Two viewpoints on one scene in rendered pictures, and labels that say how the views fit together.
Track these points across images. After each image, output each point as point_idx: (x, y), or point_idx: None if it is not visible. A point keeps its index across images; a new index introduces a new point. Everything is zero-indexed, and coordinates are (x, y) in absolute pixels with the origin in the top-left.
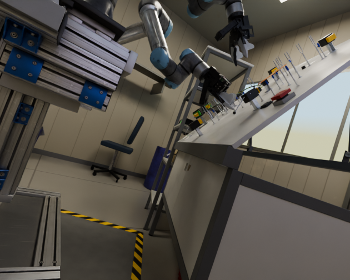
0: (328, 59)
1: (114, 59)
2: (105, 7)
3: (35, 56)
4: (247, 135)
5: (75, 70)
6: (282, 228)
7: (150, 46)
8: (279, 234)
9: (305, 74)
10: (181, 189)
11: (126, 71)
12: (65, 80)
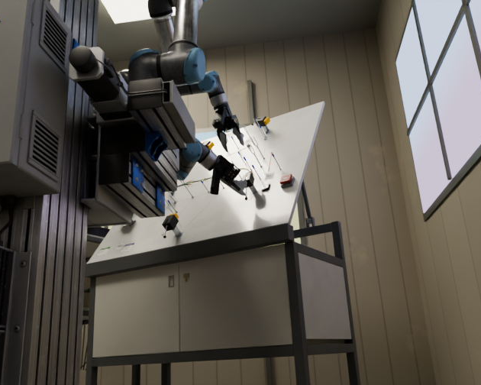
0: (276, 142)
1: (173, 156)
2: None
3: (140, 163)
4: (292, 213)
5: (165, 174)
6: (318, 279)
7: None
8: (318, 284)
9: (267, 156)
10: (186, 307)
11: (177, 168)
12: (150, 186)
